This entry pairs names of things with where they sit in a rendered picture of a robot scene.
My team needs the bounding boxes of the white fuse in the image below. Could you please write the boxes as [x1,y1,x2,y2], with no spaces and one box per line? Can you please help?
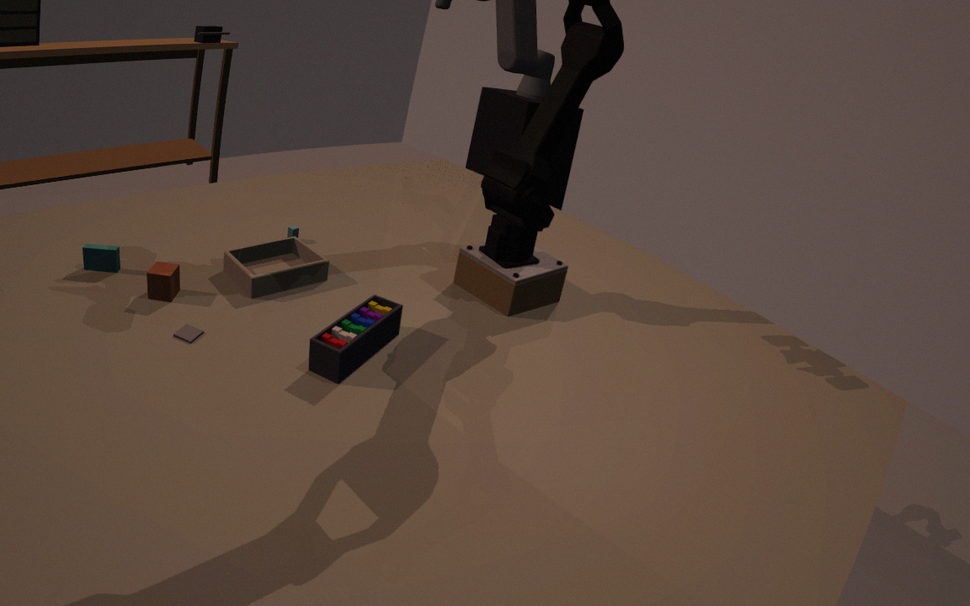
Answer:
[332,327,357,343]

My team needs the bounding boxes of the blue fuse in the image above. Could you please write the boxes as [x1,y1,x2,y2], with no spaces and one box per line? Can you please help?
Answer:
[350,313,376,329]

